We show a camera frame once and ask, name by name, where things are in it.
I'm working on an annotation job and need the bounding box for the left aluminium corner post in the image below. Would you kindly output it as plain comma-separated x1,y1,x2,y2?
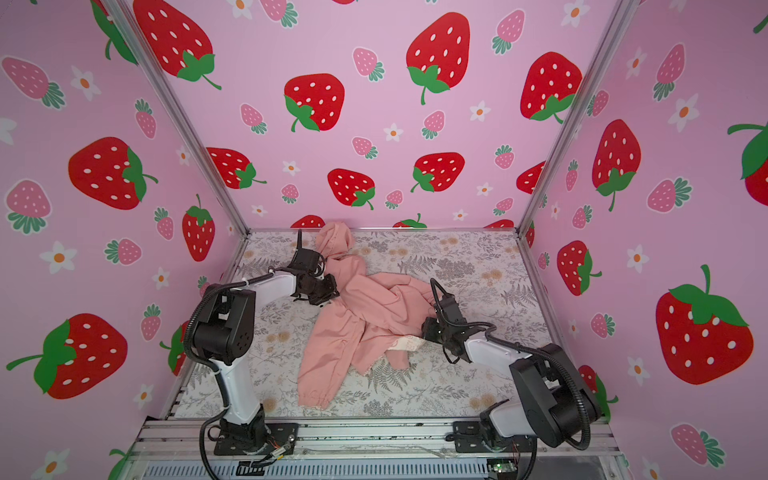
107,0,250,235

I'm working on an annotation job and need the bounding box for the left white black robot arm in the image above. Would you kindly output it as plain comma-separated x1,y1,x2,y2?
183,248,339,453

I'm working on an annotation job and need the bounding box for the aluminium corner post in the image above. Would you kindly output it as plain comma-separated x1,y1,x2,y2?
517,0,642,235
107,0,250,235

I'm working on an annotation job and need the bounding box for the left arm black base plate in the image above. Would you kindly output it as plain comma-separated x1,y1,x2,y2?
214,421,299,456

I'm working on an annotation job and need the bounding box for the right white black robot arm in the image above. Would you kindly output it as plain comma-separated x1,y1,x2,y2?
422,295,602,451

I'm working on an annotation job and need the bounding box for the right aluminium corner post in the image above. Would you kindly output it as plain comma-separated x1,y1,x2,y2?
517,0,642,235

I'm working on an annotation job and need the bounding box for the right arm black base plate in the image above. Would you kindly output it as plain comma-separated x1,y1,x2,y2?
444,420,535,453

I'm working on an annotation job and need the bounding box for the pink hooded zip jacket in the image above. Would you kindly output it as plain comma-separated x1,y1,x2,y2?
297,222,434,409

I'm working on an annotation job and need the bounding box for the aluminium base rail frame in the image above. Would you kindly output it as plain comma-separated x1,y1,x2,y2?
116,417,630,479

